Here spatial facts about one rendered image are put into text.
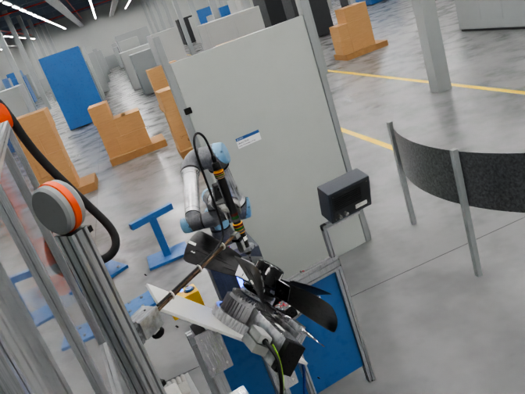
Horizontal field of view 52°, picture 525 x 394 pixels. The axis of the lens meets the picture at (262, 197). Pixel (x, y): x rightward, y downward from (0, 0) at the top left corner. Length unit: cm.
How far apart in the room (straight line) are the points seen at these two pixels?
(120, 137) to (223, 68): 754
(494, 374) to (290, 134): 223
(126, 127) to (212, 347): 947
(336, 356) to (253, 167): 167
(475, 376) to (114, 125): 929
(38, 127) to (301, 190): 646
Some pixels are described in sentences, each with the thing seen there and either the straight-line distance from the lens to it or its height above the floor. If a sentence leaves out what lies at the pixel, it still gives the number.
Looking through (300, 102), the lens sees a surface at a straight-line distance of 432.
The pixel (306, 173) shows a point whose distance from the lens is 442.
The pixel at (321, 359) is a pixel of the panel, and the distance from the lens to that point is 319.
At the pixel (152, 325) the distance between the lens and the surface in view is 187.
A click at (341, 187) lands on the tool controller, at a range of 282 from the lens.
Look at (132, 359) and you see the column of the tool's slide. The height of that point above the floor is 135.
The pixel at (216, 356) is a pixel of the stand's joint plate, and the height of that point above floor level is 103.
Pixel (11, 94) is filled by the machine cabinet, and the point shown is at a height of 194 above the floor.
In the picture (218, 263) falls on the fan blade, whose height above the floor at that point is 132.
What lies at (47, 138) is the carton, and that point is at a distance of 1011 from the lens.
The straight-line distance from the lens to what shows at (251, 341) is 203.
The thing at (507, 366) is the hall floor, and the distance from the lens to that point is 341.
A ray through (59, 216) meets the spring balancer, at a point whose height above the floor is 187.
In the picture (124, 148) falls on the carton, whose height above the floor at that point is 25.
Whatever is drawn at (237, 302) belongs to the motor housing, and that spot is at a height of 117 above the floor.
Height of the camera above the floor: 226
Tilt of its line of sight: 20 degrees down
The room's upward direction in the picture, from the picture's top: 19 degrees counter-clockwise
